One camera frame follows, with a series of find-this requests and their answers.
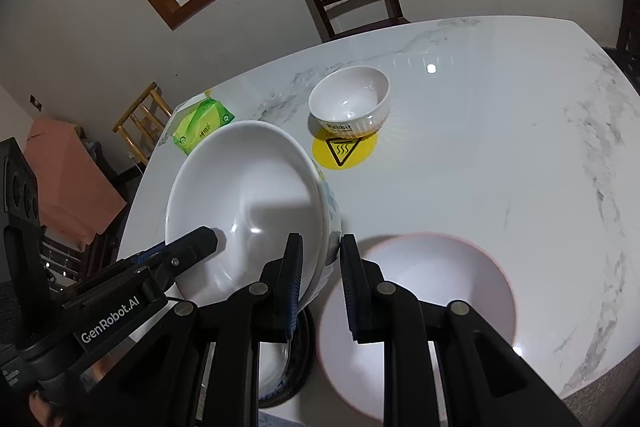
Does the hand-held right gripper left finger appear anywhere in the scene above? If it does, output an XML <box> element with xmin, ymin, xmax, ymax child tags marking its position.
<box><xmin>105</xmin><ymin>232</ymin><xmax>306</xmax><ymax>427</ymax></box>

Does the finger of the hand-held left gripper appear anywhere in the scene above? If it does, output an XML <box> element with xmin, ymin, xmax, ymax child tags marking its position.
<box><xmin>116</xmin><ymin>244</ymin><xmax>168</xmax><ymax>271</ymax></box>
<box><xmin>142</xmin><ymin>226</ymin><xmax>220</xmax><ymax>294</ymax></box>

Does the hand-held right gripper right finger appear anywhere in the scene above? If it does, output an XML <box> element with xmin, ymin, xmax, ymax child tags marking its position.
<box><xmin>340</xmin><ymin>233</ymin><xmax>586</xmax><ymax>427</ymax></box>

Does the blue floral plate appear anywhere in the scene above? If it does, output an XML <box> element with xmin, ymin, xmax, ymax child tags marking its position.
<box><xmin>257</xmin><ymin>307</ymin><xmax>317</xmax><ymax>410</ymax></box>

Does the white ribbed bowl blue base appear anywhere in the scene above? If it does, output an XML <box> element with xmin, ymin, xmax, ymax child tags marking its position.
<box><xmin>165</xmin><ymin>120</ymin><xmax>344</xmax><ymax>309</ymax></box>

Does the pink bowl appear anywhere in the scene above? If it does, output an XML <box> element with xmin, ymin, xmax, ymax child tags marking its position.
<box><xmin>318</xmin><ymin>232</ymin><xmax>517</xmax><ymax>424</ymax></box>

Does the person's left hand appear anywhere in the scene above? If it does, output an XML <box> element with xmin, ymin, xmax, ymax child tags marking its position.
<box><xmin>27</xmin><ymin>391</ymin><xmax>67</xmax><ymax>427</ymax></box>

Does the pink cloth covered furniture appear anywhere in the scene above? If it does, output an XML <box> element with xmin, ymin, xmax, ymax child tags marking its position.
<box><xmin>25</xmin><ymin>117</ymin><xmax>128</xmax><ymax>249</ymax></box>

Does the dark cloth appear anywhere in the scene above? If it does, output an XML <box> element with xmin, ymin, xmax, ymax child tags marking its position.
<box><xmin>75</xmin><ymin>127</ymin><xmax>114</xmax><ymax>178</ymax></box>

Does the green tissue pack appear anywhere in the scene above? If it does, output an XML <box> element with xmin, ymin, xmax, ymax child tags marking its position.
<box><xmin>170</xmin><ymin>91</ymin><xmax>237</xmax><ymax>156</ymax></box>

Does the yellow warning sticker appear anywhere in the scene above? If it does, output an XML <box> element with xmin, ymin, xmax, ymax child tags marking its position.
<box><xmin>312</xmin><ymin>127</ymin><xmax>381</xmax><ymax>170</ymax></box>

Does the light wooden chair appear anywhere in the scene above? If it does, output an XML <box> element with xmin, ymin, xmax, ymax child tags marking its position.
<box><xmin>112</xmin><ymin>82</ymin><xmax>174</xmax><ymax>166</ymax></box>

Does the white ribbed bowl orange base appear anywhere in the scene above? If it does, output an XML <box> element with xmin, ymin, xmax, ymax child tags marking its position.
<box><xmin>308</xmin><ymin>66</ymin><xmax>391</xmax><ymax>138</ymax></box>

